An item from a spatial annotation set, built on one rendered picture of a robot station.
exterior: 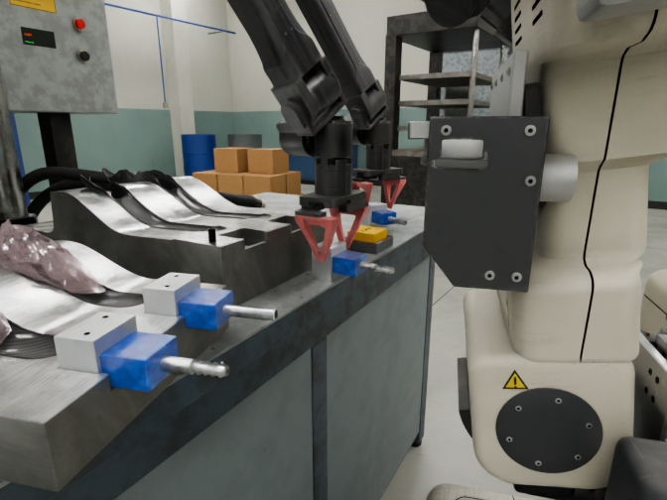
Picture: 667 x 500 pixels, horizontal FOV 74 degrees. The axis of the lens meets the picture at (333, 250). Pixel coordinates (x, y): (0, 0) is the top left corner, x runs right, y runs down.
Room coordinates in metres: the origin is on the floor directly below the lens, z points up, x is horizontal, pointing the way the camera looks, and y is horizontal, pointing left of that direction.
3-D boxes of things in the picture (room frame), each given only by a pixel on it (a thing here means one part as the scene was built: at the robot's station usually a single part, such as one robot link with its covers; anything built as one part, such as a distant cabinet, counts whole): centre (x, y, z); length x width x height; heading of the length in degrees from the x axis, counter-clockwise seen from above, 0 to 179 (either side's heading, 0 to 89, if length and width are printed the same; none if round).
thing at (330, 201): (0.68, 0.00, 0.95); 0.10 x 0.07 x 0.07; 150
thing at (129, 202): (0.76, 0.29, 0.92); 0.35 x 0.16 x 0.09; 60
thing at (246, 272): (0.78, 0.29, 0.87); 0.50 x 0.26 x 0.14; 60
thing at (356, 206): (0.70, -0.01, 0.88); 0.07 x 0.07 x 0.09; 60
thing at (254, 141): (7.79, 1.51, 0.44); 0.59 x 0.59 x 0.88
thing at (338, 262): (0.66, -0.03, 0.83); 0.13 x 0.05 x 0.05; 60
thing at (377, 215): (1.02, -0.12, 0.83); 0.13 x 0.05 x 0.05; 33
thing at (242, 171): (5.85, 1.12, 0.37); 1.20 x 0.82 x 0.74; 64
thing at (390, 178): (1.07, -0.13, 0.89); 0.07 x 0.07 x 0.09; 33
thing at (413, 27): (5.21, -1.33, 1.03); 1.54 x 0.94 x 2.06; 146
